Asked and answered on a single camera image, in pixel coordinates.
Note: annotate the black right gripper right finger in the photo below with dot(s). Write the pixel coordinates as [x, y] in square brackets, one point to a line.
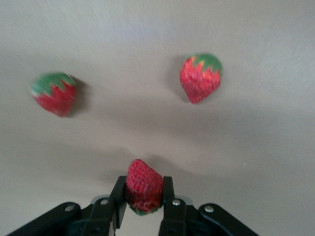
[182, 218]

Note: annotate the red strawberry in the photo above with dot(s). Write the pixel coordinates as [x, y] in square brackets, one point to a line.
[199, 81]
[142, 182]
[56, 98]

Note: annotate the brown table cover sheet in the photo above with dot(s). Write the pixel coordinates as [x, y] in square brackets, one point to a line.
[157, 37]

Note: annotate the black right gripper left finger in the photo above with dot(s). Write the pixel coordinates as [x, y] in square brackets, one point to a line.
[98, 218]

